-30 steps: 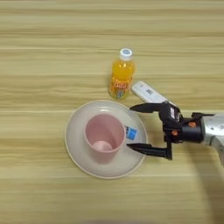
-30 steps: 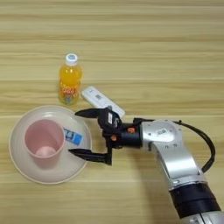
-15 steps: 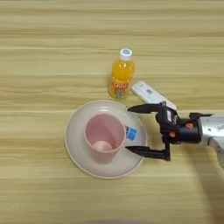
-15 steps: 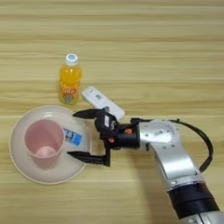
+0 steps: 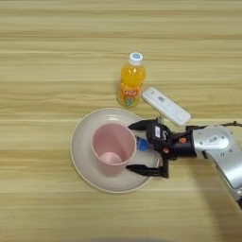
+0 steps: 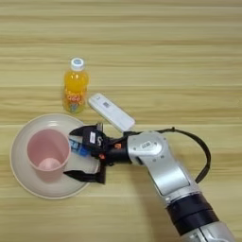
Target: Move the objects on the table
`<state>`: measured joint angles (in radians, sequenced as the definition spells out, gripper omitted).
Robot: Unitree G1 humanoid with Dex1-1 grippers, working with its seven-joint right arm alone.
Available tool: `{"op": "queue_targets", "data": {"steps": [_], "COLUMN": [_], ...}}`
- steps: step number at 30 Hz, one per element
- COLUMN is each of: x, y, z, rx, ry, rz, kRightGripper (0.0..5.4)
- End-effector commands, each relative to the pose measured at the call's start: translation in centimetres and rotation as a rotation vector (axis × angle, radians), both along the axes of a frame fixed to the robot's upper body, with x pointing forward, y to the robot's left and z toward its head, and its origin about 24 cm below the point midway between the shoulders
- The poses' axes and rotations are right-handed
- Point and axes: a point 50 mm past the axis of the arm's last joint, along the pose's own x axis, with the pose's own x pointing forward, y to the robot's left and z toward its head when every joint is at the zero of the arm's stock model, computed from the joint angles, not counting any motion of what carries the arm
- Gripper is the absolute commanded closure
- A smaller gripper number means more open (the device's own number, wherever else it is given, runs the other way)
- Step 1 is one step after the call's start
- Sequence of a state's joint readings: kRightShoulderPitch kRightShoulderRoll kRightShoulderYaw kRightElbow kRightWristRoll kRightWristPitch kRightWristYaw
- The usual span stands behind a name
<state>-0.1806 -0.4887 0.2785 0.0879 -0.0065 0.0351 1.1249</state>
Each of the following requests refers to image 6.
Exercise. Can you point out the blue tube with white print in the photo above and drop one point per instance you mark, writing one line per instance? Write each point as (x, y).
(78, 148)

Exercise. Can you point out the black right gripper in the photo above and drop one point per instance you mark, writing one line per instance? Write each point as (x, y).
(116, 152)

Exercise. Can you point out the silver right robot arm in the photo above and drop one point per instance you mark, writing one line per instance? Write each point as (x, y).
(170, 176)

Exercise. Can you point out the white rectangular remote device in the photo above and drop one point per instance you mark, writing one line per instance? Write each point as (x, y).
(112, 112)

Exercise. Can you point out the orange juice bottle white cap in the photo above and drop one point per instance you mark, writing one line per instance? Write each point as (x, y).
(75, 88)

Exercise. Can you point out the black box with white label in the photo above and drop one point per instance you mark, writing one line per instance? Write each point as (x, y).
(94, 138)

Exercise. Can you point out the pink plastic cup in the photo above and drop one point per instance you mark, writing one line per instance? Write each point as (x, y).
(47, 148)

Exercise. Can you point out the beige round plate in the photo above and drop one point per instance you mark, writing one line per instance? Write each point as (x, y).
(22, 176)

